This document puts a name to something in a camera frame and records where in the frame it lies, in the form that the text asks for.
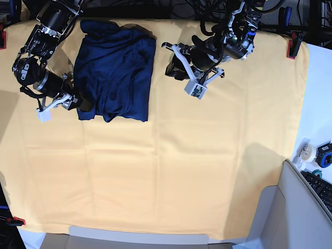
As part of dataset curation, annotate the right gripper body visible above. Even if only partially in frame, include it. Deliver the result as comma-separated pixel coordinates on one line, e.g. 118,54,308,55
36,73,77,112

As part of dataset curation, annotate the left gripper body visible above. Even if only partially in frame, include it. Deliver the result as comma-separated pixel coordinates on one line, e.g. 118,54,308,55
161,41,224,84

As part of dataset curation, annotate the blue long-sleeve shirt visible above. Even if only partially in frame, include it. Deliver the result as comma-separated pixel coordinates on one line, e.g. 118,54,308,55
74,20,156,122

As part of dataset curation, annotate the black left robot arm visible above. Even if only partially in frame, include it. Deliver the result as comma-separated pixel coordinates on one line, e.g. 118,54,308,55
175,1,265,84

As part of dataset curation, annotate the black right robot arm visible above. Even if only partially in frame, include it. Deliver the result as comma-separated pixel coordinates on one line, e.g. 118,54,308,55
12,0,94,114

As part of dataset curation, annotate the yellow table cloth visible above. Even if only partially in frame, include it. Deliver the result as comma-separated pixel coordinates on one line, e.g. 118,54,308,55
1,20,309,240

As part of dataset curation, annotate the red clamp top left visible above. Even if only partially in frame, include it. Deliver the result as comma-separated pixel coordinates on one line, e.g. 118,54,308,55
0,23,7,50

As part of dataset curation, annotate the red clamp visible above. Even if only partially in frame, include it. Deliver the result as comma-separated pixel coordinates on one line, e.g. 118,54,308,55
287,32,303,60
0,23,7,50
5,217,25,227

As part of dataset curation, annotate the red clamp top right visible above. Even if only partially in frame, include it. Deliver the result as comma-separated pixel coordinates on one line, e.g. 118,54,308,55
287,32,303,60

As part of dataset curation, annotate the white tape dispenser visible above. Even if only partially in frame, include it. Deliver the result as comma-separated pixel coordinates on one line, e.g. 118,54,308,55
292,138,318,172

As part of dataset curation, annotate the red clamp bottom left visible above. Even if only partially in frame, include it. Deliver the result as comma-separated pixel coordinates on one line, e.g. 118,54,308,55
5,217,25,227

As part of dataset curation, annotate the blue black tape roll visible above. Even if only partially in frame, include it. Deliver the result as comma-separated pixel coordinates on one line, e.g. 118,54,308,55
315,142,332,168

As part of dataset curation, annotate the small teal tape roll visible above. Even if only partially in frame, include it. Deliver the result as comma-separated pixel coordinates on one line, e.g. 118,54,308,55
312,170,322,178

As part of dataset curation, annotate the black keyboard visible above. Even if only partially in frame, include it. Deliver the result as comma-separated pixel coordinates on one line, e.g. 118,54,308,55
301,171,332,213

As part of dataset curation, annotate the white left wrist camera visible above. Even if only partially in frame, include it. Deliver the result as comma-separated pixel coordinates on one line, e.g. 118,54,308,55
184,80,207,99

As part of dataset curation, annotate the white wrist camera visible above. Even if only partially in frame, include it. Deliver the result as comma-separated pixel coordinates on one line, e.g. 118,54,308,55
36,108,51,122
184,80,207,99

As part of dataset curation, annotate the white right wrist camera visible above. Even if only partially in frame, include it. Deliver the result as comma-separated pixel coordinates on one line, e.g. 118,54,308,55
36,108,51,122

